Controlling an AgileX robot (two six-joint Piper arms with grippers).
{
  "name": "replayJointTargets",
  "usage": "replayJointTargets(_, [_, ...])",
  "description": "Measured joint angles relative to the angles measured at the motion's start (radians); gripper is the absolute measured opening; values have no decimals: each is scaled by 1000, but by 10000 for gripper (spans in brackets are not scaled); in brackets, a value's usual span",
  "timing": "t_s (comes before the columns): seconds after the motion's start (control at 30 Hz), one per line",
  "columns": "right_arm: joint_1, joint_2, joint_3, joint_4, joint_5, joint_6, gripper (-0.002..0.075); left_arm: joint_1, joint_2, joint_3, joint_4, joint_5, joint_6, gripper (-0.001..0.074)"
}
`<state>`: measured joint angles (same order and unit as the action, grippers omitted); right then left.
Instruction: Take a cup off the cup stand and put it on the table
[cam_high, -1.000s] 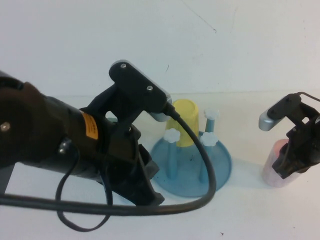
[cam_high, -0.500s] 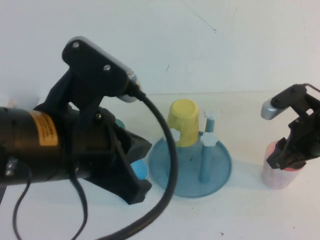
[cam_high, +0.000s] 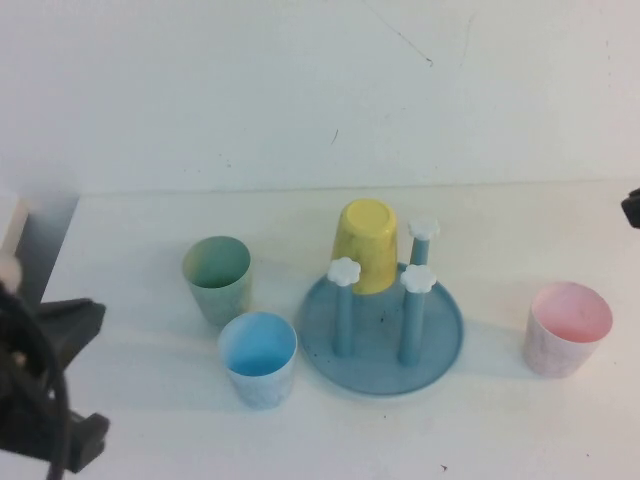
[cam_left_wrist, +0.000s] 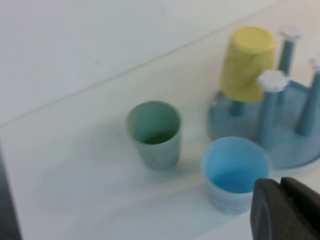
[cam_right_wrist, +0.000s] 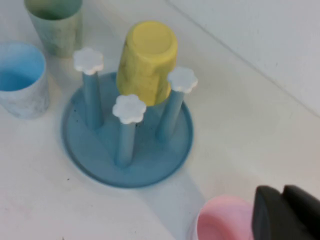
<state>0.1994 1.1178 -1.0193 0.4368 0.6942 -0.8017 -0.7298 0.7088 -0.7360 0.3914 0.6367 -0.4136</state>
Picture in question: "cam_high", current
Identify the blue cup stand with pegs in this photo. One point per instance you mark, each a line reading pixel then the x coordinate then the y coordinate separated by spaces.
pixel 430 350

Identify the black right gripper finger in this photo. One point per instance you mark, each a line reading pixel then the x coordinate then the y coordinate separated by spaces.
pixel 632 210

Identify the blue plastic cup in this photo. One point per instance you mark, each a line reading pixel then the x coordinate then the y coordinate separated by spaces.
pixel 260 385

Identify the yellow plastic cup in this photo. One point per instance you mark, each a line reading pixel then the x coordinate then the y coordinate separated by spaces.
pixel 367 240

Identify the pink plastic cup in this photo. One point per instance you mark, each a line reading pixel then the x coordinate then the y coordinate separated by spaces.
pixel 555 355

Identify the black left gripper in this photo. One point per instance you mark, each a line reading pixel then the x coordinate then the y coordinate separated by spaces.
pixel 25 400

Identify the green plastic cup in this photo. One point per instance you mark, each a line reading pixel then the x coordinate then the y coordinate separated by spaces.
pixel 220 300

